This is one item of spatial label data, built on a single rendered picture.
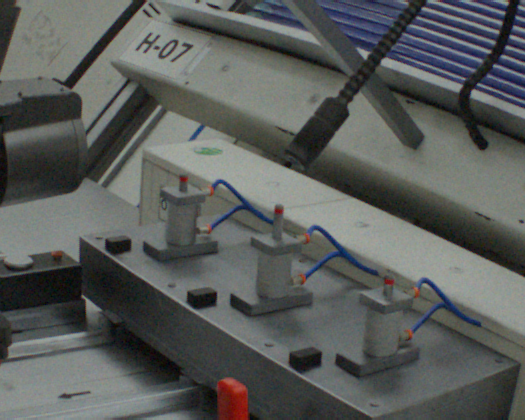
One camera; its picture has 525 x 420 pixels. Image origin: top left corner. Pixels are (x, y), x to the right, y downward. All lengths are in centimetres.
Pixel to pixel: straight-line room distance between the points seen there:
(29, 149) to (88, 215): 50
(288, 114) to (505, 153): 24
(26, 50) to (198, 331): 132
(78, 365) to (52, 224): 31
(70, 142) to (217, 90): 49
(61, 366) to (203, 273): 13
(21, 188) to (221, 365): 20
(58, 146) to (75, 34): 145
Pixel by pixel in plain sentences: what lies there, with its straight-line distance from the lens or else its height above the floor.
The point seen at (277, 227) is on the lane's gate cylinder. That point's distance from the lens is 84.
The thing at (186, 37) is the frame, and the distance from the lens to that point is 128.
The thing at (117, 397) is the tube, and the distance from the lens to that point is 82.
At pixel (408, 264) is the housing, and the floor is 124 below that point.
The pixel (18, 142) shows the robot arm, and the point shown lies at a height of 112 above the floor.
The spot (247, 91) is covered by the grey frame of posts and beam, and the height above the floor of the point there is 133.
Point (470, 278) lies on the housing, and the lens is 88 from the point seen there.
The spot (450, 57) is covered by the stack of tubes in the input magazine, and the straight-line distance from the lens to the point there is 101.
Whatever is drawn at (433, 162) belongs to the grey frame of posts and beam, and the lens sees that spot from 98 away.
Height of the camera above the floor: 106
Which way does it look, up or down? 10 degrees up
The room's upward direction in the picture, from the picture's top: 38 degrees clockwise
